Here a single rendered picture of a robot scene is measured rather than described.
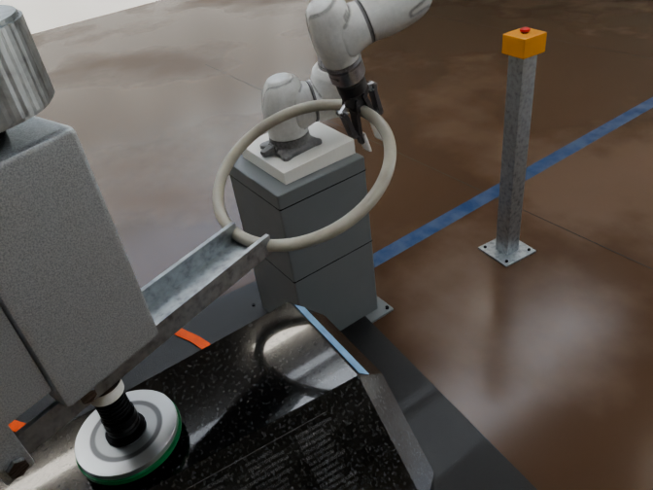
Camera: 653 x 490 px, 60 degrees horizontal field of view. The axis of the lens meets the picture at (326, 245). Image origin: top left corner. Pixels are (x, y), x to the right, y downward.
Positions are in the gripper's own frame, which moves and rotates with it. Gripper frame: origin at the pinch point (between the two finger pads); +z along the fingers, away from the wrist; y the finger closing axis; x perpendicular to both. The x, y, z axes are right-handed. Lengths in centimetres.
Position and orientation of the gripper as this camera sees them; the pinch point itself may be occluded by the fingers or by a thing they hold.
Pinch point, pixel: (370, 135)
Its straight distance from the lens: 158.5
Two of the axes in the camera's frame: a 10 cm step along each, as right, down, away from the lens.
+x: 6.5, 4.6, -6.1
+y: -6.9, 6.9, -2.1
